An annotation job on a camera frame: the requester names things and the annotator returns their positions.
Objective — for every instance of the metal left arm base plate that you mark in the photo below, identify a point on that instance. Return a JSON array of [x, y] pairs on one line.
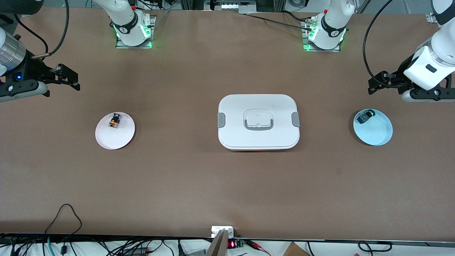
[[305, 48]]

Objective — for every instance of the brown cardboard piece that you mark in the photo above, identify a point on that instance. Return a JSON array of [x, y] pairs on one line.
[[295, 250]]

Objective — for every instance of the white block with grey bar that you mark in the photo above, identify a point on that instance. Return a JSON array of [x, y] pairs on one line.
[[218, 245]]

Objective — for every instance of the orange black push-button switch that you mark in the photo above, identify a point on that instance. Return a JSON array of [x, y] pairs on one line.
[[114, 121]]

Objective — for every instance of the blue switch with green button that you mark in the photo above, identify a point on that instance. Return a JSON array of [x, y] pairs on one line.
[[364, 117]]

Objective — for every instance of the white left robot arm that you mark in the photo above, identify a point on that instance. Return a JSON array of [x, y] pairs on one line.
[[330, 28]]

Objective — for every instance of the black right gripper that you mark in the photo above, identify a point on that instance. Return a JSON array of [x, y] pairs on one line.
[[35, 69]]

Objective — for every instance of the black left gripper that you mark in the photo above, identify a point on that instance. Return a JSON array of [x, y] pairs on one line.
[[399, 76]]

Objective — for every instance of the circuit board with red display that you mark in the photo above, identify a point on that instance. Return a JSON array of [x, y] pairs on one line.
[[233, 244]]

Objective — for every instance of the light blue round plate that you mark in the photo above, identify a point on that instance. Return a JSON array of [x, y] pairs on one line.
[[376, 133]]

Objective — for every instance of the red clip lead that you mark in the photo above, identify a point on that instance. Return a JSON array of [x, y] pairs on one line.
[[261, 248]]

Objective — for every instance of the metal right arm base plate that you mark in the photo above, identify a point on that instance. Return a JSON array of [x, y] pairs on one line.
[[119, 44]]

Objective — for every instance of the pink round plate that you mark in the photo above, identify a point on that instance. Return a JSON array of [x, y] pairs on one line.
[[115, 138]]

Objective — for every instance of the white lit device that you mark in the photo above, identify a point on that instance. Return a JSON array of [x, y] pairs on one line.
[[234, 5]]

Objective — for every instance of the metal corner bracket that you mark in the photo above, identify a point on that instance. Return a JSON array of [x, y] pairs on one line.
[[431, 17]]

